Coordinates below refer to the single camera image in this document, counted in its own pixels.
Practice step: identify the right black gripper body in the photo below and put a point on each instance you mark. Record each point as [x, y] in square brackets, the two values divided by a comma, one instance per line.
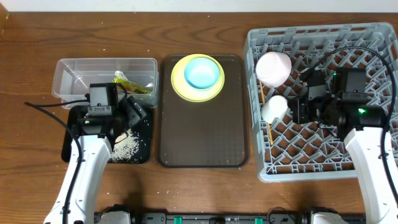
[317, 109]

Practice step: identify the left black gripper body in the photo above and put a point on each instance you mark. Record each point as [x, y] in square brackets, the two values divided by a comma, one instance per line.
[129, 115]

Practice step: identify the green orange snack wrapper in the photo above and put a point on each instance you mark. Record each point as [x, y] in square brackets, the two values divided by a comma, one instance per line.
[131, 87]

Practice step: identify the rice pile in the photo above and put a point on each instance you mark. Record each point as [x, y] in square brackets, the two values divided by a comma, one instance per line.
[130, 148]

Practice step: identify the white cup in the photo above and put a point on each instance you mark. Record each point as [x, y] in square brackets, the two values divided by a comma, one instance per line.
[275, 108]

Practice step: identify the white bowl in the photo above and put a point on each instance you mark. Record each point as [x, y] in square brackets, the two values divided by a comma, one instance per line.
[273, 69]

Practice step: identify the wooden chopstick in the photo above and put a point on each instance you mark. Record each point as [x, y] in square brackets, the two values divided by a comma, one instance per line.
[268, 125]

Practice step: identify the yellow plate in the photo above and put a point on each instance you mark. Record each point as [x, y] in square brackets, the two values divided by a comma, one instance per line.
[185, 91]

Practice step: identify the light blue bowl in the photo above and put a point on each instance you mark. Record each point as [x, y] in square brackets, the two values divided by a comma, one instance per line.
[201, 73]

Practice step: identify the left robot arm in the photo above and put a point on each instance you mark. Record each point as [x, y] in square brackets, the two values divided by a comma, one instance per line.
[76, 200]

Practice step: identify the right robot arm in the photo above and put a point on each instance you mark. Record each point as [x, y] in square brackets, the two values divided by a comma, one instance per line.
[370, 150]

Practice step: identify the black waste tray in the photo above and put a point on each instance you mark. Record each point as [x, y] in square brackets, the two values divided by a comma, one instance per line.
[144, 128]

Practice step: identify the grey plastic dishwasher rack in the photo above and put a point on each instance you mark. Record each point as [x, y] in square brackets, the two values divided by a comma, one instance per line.
[313, 151]

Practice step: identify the clear plastic bin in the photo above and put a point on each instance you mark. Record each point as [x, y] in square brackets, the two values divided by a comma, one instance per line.
[73, 77]

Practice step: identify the dark brown serving tray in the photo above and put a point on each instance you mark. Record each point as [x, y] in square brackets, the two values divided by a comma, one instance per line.
[210, 134]

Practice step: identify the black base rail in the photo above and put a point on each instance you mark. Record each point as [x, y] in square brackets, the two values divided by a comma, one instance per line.
[217, 218]

